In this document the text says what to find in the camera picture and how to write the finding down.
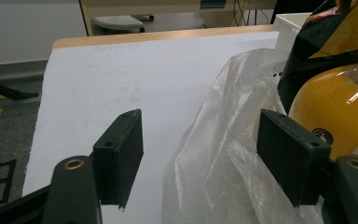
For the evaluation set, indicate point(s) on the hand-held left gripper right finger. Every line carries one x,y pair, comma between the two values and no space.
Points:
292,158

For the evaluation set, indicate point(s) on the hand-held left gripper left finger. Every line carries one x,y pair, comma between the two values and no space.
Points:
118,161

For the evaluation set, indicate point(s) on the orange juice bottle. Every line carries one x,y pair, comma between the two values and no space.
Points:
329,105

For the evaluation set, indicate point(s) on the clear plastic bag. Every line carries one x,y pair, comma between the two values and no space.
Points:
223,140

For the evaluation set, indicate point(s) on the black orange chip bag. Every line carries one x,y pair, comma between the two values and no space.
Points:
320,37

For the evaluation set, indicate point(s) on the white plastic tray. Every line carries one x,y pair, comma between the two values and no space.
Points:
287,31

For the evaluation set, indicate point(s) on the white table mat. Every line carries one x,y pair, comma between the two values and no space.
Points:
136,74

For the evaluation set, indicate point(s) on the black metal stand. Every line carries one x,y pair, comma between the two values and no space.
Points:
3,90

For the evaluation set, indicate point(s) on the grey footrest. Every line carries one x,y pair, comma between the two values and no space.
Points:
118,22

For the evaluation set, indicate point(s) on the white cabinet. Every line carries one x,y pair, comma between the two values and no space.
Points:
28,31

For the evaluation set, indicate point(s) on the aluminium floor rail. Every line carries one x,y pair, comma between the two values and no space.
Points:
9,102

